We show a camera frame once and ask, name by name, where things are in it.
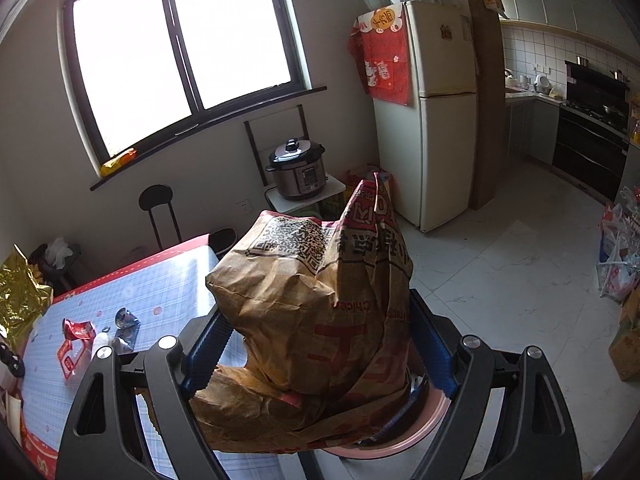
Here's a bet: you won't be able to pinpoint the dark window sill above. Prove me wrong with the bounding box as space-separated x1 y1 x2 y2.
90 86 328 192

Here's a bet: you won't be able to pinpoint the white refrigerator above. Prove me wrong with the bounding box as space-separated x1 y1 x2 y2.
372 0 479 234

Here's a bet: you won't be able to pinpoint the red plastic tray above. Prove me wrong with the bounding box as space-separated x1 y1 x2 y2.
55 336 96 387

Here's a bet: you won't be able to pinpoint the crushed dark can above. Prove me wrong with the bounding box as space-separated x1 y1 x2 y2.
112 309 142 352

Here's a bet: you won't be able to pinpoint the cardboard box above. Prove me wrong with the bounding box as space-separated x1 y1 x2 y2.
607 285 640 384

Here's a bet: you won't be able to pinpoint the crushed red can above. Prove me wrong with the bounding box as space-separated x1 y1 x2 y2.
62 318 97 342

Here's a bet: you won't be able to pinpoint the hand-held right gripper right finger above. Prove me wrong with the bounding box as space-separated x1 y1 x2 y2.
407 287 583 480

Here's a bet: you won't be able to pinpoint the upper kitchen cabinets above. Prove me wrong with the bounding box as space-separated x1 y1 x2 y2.
487 0 640 47

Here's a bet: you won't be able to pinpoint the black round stool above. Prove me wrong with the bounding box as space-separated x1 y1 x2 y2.
139 185 184 251
210 227 239 261

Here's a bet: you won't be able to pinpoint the red printed cloth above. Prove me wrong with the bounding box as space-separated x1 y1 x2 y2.
348 4 414 107

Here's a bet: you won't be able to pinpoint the black oven stove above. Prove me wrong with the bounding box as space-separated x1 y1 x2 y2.
552 102 632 202

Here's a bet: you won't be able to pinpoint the black metal rack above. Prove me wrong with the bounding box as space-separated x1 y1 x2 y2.
244 105 309 187

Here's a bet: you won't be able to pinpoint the dark bin with white bag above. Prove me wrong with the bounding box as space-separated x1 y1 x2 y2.
29 237 82 287

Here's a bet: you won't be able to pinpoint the colourful shopping bag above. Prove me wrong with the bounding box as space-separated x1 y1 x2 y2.
342 164 394 202

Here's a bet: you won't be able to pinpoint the small white table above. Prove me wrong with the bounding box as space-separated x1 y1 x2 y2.
264 175 348 217

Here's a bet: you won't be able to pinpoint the blue plaid tablecloth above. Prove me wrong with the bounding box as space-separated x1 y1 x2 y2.
20 233 321 480

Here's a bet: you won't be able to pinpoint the yellow packet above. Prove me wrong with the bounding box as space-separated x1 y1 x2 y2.
100 148 139 177

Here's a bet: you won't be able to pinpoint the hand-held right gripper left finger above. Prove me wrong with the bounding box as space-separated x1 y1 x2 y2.
55 305 236 480

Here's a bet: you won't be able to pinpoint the steel pressure cooker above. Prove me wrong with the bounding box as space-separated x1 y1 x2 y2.
265 137 328 202

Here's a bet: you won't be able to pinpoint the black range hood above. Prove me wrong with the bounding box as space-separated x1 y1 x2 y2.
565 60 632 92

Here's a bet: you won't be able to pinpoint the pink plastic bin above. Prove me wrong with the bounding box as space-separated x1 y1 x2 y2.
320 375 452 462

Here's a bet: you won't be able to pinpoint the window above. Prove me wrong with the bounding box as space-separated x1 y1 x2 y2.
62 0 313 162

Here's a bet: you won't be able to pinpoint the pile of plastic bags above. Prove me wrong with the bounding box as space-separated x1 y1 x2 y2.
596 187 640 302

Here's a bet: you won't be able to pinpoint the gold foil wrapper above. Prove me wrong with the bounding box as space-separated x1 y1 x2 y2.
0 244 54 342

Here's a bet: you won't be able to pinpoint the brown printed paper bag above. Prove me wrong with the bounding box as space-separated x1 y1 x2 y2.
205 172 416 413

